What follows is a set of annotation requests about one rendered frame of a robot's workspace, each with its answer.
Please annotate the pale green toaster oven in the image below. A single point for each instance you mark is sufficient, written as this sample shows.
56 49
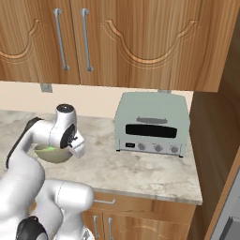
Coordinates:
153 109

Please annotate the wide wooden base cupboard door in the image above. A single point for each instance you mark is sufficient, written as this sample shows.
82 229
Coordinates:
146 226

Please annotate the green food piece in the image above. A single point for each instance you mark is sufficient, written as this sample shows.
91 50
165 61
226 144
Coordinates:
47 149

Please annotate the wide wooden wall cupboard door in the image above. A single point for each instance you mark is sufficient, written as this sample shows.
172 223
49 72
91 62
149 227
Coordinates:
150 40

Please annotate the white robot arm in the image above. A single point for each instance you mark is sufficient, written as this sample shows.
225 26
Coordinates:
22 184

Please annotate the tall wooden fridge surround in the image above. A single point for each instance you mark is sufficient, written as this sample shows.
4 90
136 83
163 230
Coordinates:
212 134

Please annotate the narrow wooden base cupboard door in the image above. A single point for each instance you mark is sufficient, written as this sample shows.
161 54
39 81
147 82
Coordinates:
89 223

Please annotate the plain wooden drawer front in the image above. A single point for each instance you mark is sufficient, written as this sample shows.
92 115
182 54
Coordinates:
175 208

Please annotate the narrow wooden wall cupboard door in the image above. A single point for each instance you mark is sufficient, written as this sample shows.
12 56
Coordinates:
28 37

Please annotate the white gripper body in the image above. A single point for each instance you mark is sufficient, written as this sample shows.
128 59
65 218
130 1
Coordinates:
79 146

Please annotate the grey fridge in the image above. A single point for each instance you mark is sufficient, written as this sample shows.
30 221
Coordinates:
228 215

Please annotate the olive green bowl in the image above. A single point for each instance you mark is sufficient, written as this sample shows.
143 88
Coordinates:
53 157

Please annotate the grey wall socket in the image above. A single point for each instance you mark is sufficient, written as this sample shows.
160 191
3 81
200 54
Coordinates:
46 88
164 91

